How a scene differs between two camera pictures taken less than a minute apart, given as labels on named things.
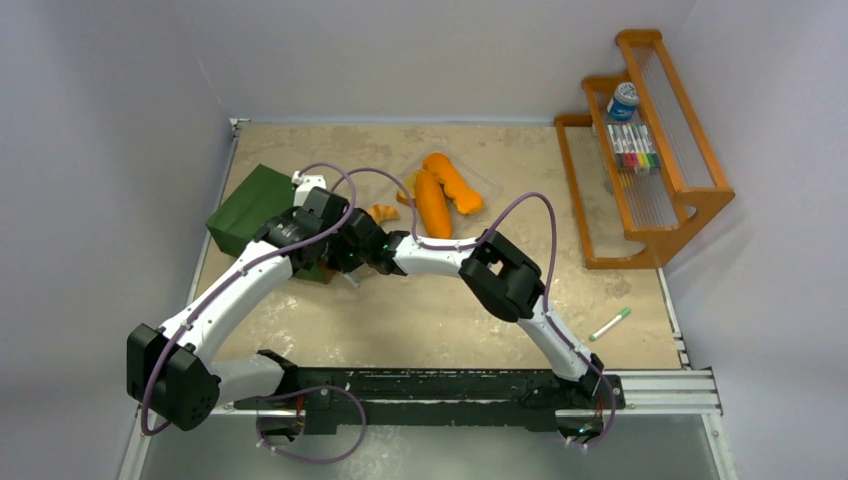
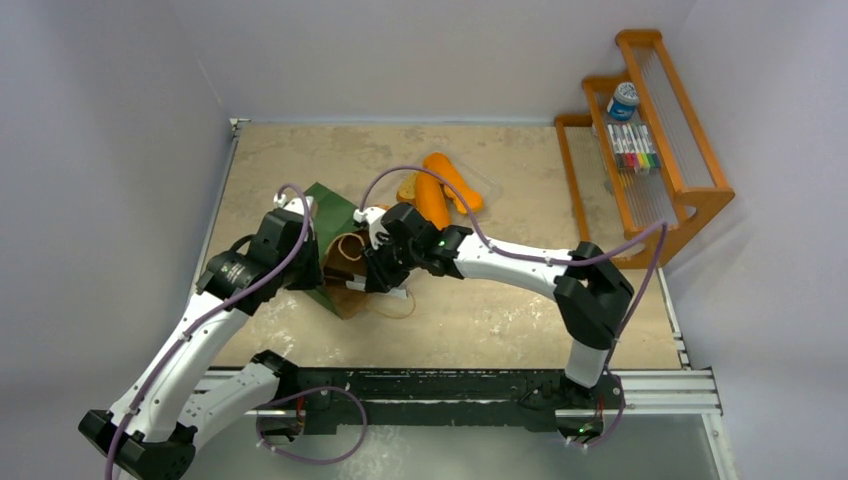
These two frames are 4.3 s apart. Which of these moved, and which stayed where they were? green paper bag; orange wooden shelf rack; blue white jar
Moved: green paper bag
Stayed: orange wooden shelf rack; blue white jar
